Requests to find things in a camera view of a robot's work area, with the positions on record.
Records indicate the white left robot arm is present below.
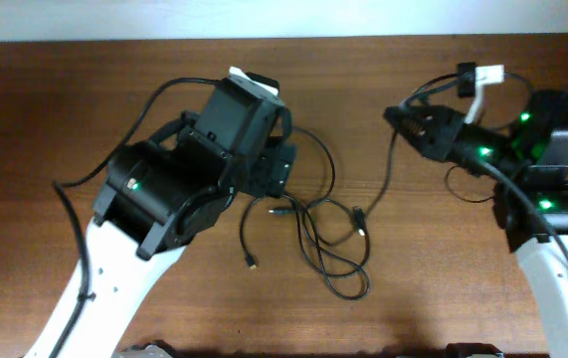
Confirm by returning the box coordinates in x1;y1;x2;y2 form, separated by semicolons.
30;69;296;357

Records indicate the thick black HDMI cable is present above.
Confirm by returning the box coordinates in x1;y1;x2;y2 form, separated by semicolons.
352;74;464;238

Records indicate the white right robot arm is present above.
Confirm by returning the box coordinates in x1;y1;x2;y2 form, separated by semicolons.
384;89;568;357

